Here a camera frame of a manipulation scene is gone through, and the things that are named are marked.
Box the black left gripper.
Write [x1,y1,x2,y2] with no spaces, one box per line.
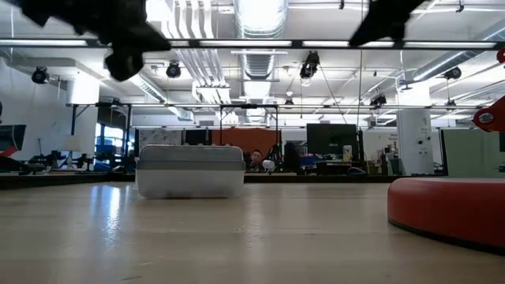
[15,0,173,82]

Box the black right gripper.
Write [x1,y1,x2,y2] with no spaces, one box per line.
[349,0,425,47]

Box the translucent supply box grey lid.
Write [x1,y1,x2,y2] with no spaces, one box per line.
[135,144,246,200]

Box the white round column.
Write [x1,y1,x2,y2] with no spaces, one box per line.
[396,108,435,177]

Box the black monitor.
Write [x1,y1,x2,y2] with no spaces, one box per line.
[306,123,359,158]

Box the dark screen with red edge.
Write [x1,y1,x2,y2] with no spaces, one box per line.
[0,124,28,159]

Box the grey green panel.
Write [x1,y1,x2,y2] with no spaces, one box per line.
[440,128,505,178]

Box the person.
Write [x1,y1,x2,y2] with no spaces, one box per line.
[248,148,266,173]

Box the red desk lamp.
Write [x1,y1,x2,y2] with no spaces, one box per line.
[387,47,505,256]

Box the distant black station frame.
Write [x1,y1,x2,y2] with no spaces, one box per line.
[219,103,280,159]
[66,101,133,137]

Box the silver ceiling duct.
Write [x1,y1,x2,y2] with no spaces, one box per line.
[233,0,290,82]

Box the orange partition wall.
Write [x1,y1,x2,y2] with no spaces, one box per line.
[211,127,282,159]

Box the black aluminium table frame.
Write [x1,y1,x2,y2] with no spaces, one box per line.
[0,171,449,191]

